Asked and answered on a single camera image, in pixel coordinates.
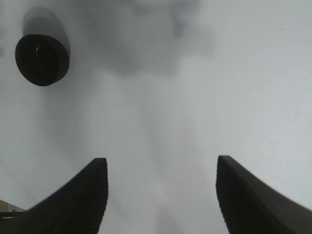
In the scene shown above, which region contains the small black teacup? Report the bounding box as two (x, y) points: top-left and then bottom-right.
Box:
(15, 34), (70, 87)

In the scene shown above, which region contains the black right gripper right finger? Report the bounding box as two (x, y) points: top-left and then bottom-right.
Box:
(215, 156), (312, 234)

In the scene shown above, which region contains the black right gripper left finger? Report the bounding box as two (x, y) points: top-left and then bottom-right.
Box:
(0, 158), (108, 234)

